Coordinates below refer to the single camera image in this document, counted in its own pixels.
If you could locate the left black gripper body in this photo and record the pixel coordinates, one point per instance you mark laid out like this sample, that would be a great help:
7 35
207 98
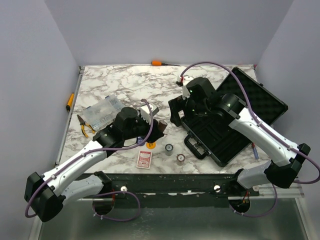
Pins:
142 128

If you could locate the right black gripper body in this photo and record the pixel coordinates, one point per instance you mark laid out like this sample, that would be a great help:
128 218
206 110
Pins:
194 110

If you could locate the blue poker chip stack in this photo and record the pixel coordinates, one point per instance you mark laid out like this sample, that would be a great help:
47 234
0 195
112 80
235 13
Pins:
169 149

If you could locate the brown poker chip stack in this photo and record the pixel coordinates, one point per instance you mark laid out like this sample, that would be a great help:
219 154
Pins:
162 125

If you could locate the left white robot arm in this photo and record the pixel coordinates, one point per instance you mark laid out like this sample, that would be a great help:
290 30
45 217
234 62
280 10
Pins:
47 193

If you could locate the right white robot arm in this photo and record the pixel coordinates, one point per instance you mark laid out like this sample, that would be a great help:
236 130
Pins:
266 173

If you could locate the black poker set case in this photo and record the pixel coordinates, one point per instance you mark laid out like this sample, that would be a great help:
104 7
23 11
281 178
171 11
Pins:
229 129

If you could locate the orange big blind button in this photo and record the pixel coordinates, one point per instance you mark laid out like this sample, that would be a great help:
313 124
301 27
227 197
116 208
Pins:
151 145

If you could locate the blue small blind button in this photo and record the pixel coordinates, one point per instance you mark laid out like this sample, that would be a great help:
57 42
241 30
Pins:
140 141

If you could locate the red playing card deck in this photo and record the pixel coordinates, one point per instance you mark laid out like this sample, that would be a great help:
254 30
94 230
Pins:
144 159

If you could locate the clear plastic parts box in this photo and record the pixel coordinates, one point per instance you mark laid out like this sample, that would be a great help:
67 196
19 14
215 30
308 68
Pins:
102 113

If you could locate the orange screwdriver at back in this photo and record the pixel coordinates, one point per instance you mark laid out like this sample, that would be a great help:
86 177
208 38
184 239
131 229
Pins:
157 63

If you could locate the orange tool at left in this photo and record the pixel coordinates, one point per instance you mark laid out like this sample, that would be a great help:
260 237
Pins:
70 102

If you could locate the blue pen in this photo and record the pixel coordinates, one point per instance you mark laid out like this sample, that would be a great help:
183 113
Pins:
255 152

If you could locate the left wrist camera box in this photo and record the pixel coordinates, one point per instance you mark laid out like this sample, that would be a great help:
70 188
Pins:
145 112

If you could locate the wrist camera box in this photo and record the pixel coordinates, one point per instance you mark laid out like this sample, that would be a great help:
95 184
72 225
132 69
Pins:
182 81
145 112

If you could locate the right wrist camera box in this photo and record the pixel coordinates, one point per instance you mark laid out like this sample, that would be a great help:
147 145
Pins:
182 81

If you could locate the yellow handled pliers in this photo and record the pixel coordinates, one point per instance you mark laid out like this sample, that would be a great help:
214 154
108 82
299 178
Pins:
84 124

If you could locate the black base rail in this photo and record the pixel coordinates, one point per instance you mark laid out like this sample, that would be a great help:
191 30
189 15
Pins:
172 190

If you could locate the aluminium extrusion rail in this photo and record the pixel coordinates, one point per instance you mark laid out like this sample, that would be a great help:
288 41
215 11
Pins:
294 191

